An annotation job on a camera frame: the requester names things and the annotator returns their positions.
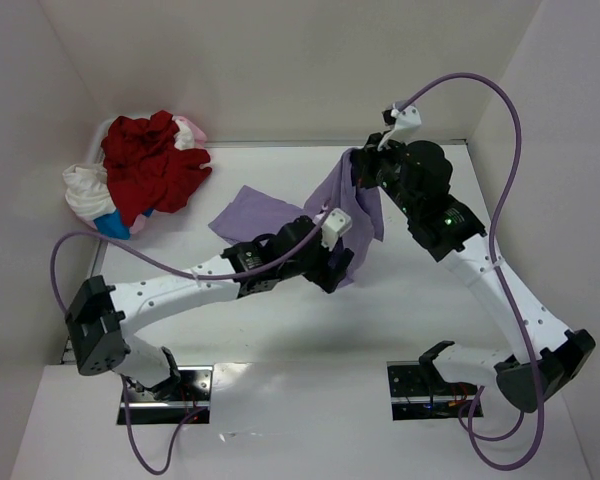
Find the purple t-shirt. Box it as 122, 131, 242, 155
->
208, 149, 384, 287

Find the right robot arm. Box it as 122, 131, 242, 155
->
351, 133, 596, 413

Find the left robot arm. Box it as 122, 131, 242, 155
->
65, 209, 353, 400

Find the pink t-shirt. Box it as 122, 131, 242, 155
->
173, 116, 207, 151

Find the red t-shirt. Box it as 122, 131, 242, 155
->
101, 110, 212, 227

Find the blue t-shirt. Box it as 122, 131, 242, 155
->
93, 209, 153, 240

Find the white t-shirt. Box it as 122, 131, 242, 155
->
62, 163, 116, 229

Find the white laundry basket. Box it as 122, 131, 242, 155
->
83, 116, 117, 164

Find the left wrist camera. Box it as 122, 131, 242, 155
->
316, 208, 352, 251

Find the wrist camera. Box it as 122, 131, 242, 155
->
377, 104, 422, 150
316, 208, 352, 251

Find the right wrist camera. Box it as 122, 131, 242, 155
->
377, 104, 422, 150

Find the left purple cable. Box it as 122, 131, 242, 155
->
49, 208, 342, 475

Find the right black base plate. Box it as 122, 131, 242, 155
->
387, 362, 477, 421

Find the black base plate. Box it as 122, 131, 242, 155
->
387, 362, 477, 421
126, 365, 214, 426

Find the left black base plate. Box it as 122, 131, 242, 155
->
126, 365, 214, 426

